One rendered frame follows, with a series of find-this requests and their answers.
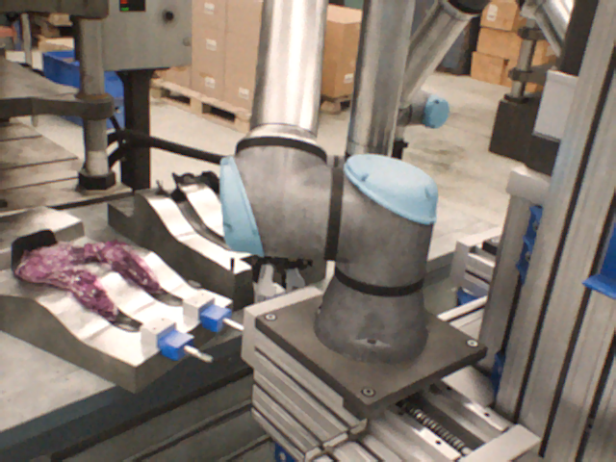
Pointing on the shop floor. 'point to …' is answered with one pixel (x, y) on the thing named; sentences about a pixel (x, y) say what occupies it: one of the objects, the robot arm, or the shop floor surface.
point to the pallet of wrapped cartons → (218, 63)
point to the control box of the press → (142, 64)
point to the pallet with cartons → (339, 58)
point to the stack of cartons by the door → (504, 45)
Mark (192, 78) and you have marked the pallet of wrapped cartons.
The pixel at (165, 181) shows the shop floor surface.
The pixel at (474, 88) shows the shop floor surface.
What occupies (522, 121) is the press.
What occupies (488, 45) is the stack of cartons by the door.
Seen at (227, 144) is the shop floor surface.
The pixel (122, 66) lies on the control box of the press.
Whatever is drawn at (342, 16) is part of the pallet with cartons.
